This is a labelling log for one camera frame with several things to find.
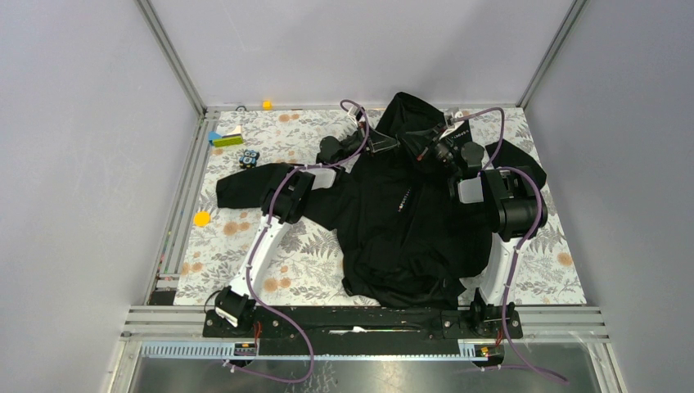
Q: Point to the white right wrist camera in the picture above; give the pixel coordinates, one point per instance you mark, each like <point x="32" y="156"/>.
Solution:
<point x="451" y="120"/>

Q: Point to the yellow round disc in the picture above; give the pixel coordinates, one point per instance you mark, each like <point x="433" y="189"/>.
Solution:
<point x="201" y="218"/>

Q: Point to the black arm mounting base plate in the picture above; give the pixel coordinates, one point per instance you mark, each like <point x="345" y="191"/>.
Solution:
<point x="349" y="331"/>

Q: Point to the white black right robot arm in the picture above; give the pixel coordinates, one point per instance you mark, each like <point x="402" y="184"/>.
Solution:
<point x="514" y="210"/>

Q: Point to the small black blue toy car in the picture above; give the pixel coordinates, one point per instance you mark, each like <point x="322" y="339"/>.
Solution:
<point x="248" y="159"/>

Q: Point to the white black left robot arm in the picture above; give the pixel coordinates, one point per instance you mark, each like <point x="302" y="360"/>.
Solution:
<point x="282" y="205"/>

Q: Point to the aluminium front rail frame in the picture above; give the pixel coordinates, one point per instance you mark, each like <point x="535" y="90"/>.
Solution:
<point x="176" y="331"/>

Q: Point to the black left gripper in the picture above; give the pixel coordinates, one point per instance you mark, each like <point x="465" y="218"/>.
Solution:
<point x="378" y="142"/>

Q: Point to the aluminium corner frame post right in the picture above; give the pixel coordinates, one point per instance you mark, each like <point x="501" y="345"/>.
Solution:
<point x="569" y="21"/>

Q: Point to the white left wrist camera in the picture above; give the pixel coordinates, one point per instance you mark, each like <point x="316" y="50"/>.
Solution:
<point x="356" y="114"/>

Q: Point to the aluminium corner frame post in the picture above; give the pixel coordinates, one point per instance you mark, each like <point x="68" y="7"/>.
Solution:
<point x="166" y="45"/>
<point x="569" y="21"/>

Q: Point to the green purple toy block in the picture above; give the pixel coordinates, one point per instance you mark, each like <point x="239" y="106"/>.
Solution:
<point x="232" y="137"/>

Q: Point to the black zip-up jacket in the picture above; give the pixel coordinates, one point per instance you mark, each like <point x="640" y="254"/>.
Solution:
<point x="405" y="240"/>

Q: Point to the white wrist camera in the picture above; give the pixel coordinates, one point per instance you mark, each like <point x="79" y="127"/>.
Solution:
<point x="356" y="114"/>
<point x="451" y="120"/>

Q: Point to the aluminium corner frame post left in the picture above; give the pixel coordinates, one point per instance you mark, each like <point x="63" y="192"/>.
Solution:
<point x="166" y="45"/>

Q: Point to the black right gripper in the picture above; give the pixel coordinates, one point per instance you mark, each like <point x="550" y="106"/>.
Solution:
<point x="419" y="142"/>

